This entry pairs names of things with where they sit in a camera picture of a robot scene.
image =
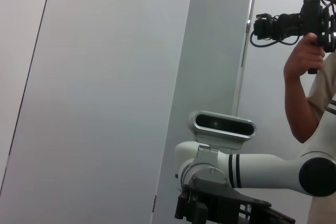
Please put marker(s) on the black video camera rig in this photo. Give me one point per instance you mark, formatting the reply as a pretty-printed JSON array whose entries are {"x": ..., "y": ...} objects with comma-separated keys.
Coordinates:
[{"x": 312, "y": 19}]

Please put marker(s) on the metal partition hinge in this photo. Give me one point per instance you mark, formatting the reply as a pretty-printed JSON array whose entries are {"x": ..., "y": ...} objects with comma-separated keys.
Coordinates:
[
  {"x": 154, "y": 203},
  {"x": 247, "y": 26}
]

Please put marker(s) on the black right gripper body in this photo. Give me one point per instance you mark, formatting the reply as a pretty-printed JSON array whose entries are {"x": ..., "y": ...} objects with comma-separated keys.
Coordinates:
[{"x": 220, "y": 200}]

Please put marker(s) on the bystander bare forearm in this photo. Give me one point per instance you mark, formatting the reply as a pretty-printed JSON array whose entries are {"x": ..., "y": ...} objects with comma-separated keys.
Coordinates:
[{"x": 299, "y": 108}]

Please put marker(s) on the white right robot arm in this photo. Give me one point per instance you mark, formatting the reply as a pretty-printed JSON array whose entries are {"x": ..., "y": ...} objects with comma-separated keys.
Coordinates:
[{"x": 262, "y": 169}]

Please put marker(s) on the bystander bare hand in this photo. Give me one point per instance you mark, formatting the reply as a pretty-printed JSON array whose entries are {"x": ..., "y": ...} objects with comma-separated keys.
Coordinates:
[{"x": 302, "y": 58}]

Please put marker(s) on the silver right wrist depth camera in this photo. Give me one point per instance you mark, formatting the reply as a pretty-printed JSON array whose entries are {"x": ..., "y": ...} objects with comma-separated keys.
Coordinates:
[{"x": 223, "y": 125}]

